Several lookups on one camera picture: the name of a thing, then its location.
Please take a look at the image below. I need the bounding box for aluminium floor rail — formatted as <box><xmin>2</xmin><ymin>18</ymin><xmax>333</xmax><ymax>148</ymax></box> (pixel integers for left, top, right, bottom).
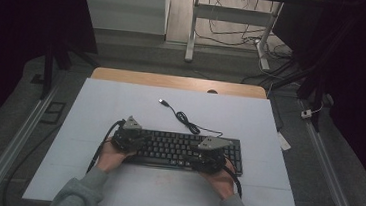
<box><xmin>0</xmin><ymin>66</ymin><xmax>66</xmax><ymax>206</ymax></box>
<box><xmin>289</xmin><ymin>98</ymin><xmax>366</xmax><ymax>206</ymax></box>

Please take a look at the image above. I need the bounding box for left hand-held gripper black cable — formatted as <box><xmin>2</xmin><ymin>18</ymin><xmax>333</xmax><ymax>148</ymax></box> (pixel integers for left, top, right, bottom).
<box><xmin>85</xmin><ymin>116</ymin><xmax>127</xmax><ymax>178</ymax></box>

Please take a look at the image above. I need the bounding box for white metal desk frame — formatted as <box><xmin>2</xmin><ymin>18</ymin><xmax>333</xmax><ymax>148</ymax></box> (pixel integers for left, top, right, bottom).
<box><xmin>183</xmin><ymin>0</ymin><xmax>285</xmax><ymax>72</ymax></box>

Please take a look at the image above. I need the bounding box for small white adapter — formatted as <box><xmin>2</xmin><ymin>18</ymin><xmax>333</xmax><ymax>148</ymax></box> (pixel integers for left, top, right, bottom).
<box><xmin>300</xmin><ymin>108</ymin><xmax>314</xmax><ymax>120</ymax></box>

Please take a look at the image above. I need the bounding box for right hand-held gripper black cable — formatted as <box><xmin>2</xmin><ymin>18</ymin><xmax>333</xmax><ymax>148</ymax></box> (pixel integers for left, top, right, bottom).
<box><xmin>219</xmin><ymin>156</ymin><xmax>246</xmax><ymax>199</ymax></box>

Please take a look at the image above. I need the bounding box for person's left hand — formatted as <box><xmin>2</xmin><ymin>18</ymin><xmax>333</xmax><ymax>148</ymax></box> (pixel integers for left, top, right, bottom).
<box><xmin>95</xmin><ymin>135</ymin><xmax>138</xmax><ymax>176</ymax></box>

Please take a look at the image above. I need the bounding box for black computer keyboard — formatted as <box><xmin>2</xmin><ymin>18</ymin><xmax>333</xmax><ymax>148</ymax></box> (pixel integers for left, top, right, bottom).
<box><xmin>120</xmin><ymin>126</ymin><xmax>247</xmax><ymax>177</ymax></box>

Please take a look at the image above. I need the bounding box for person's right hand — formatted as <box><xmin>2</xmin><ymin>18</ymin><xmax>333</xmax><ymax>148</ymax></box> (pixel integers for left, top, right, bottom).
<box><xmin>199</xmin><ymin>164</ymin><xmax>239</xmax><ymax>202</ymax></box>

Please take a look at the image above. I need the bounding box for white cabinet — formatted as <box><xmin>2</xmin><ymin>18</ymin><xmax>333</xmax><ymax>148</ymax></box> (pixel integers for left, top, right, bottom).
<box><xmin>77</xmin><ymin>0</ymin><xmax>171</xmax><ymax>36</ymax></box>

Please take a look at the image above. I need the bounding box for black keyboard cable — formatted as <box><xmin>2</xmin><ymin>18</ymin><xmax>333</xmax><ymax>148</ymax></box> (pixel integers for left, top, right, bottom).
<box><xmin>155</xmin><ymin>98</ymin><xmax>226</xmax><ymax>139</ymax></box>

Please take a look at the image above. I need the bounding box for hand-held gripper black cable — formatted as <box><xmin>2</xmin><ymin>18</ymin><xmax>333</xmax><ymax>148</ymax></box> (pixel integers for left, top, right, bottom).
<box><xmin>85</xmin><ymin>116</ymin><xmax>127</xmax><ymax>178</ymax></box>
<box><xmin>219</xmin><ymin>156</ymin><xmax>246</xmax><ymax>199</ymax></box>

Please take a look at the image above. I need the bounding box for black metal stand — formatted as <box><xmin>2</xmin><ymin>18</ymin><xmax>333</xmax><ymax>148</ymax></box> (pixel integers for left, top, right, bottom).
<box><xmin>38</xmin><ymin>35</ymin><xmax>103</xmax><ymax>105</ymax></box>
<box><xmin>267</xmin><ymin>55</ymin><xmax>334</xmax><ymax>134</ymax></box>

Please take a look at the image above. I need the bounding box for white paper tag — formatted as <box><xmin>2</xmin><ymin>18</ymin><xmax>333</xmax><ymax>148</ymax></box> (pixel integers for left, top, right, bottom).
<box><xmin>274</xmin><ymin>130</ymin><xmax>294</xmax><ymax>153</ymax></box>

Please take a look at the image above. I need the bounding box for wooden table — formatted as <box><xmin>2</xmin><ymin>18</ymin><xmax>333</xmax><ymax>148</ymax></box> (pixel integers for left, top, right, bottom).
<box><xmin>89</xmin><ymin>66</ymin><xmax>269</xmax><ymax>100</ymax></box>

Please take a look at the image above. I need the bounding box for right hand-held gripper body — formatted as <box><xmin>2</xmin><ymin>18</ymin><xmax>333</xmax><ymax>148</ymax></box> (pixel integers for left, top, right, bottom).
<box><xmin>194</xmin><ymin>134</ymin><xmax>235</xmax><ymax>177</ymax></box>

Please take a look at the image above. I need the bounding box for dark curtain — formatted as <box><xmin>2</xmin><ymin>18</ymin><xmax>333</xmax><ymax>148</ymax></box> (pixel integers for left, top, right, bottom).
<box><xmin>0</xmin><ymin>0</ymin><xmax>103</xmax><ymax>156</ymax></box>
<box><xmin>257</xmin><ymin>0</ymin><xmax>366</xmax><ymax>203</ymax></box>

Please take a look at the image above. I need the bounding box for tangle of floor cables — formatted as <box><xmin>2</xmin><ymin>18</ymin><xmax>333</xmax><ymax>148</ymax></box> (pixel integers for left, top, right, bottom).
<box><xmin>194</xmin><ymin>0</ymin><xmax>298</xmax><ymax>61</ymax></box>

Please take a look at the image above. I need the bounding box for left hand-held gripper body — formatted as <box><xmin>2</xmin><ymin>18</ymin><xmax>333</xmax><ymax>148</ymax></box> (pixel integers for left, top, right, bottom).
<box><xmin>109</xmin><ymin>113</ymin><xmax>148</xmax><ymax>157</ymax></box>

